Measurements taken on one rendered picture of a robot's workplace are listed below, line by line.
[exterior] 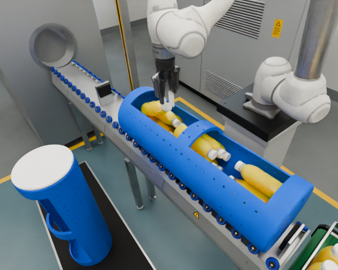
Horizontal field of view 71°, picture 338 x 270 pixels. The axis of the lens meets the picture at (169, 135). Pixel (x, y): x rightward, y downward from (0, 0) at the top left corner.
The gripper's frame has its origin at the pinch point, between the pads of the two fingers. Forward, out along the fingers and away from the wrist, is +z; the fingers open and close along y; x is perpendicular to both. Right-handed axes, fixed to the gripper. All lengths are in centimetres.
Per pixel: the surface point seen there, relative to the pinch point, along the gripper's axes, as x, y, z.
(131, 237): -16, 29, 114
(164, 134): 7.5, 8.8, 9.0
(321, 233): 71, -18, 39
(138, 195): -39, 6, 108
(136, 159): -16.9, 12.0, 42.1
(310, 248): 71, -10, 39
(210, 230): 39, 12, 42
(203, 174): 31.8, 11.0, 11.5
